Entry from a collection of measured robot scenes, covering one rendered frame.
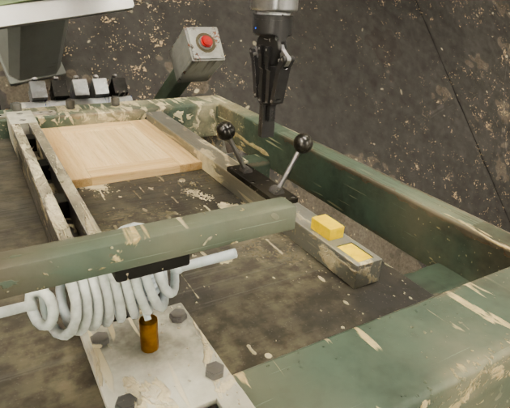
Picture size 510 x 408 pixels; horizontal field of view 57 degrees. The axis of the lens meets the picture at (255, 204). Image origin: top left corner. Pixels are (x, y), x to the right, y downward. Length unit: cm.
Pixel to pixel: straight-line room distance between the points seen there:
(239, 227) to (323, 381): 17
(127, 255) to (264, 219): 10
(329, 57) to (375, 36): 46
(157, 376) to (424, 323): 27
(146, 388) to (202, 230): 15
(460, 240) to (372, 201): 21
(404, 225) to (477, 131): 300
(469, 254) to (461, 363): 41
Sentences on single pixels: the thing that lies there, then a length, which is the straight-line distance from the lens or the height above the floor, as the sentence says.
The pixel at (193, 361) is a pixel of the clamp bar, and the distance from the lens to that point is 43.
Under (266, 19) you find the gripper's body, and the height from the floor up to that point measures 157.
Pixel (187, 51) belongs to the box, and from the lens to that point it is 161.
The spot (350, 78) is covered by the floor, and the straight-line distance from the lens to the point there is 322.
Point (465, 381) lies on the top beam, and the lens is 49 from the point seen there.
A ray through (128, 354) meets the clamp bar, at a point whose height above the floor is 181.
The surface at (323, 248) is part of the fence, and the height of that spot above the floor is 161.
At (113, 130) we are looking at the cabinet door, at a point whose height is 95.
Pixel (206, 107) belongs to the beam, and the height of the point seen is 90.
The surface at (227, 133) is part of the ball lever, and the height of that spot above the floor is 144.
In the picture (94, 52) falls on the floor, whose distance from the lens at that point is 256.
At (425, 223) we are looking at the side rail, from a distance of 93.
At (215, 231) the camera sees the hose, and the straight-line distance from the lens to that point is 32.
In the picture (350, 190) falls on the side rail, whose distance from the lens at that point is 106.
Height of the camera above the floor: 224
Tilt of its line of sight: 61 degrees down
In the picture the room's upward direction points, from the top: 67 degrees clockwise
